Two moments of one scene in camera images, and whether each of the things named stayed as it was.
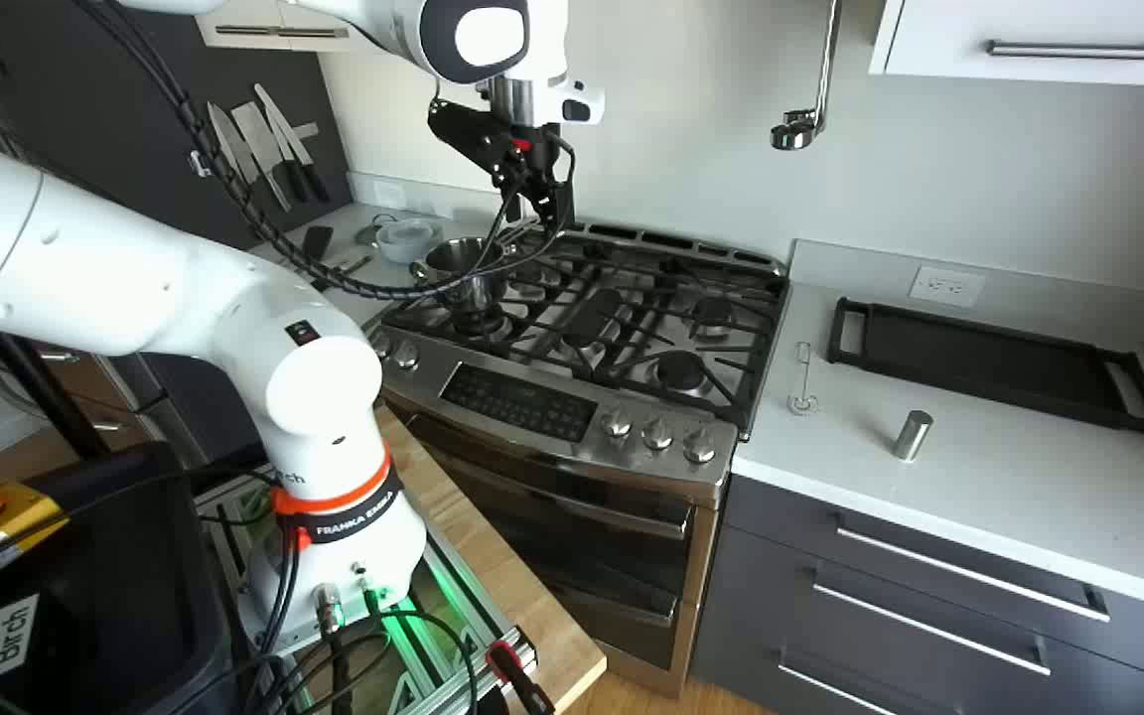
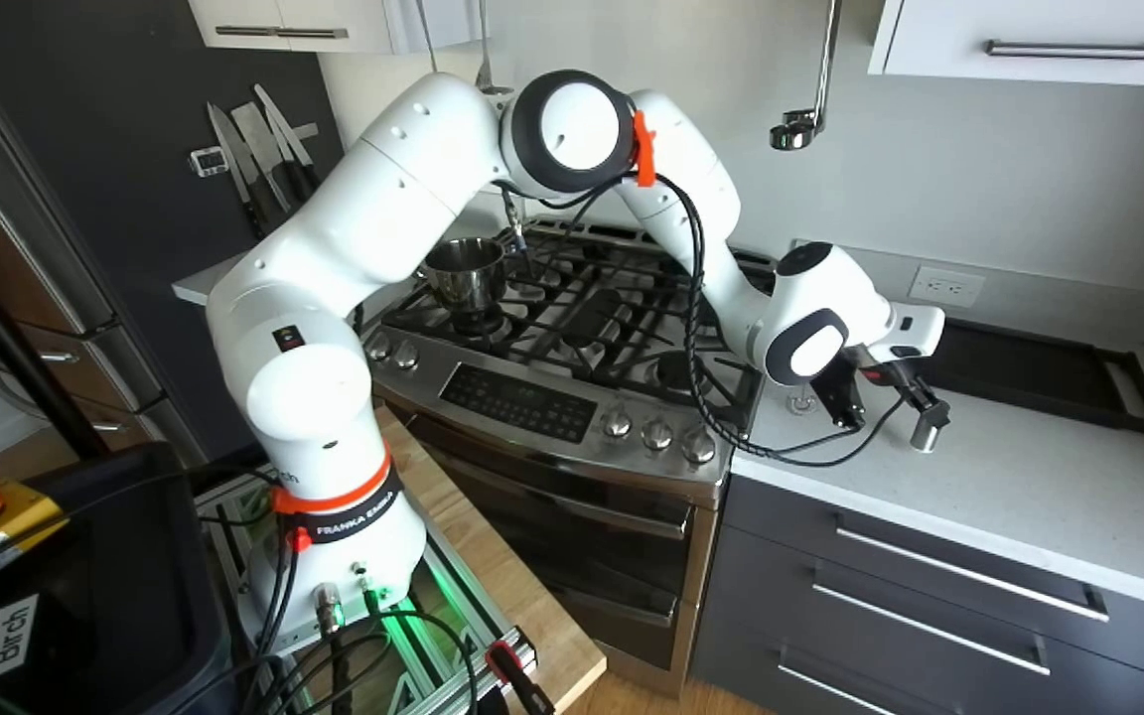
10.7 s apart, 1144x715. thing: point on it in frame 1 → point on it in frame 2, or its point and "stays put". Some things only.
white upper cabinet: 1048,41 stays put
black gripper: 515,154 → 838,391
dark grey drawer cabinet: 825,608 stays put
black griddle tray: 1071,378 stays put
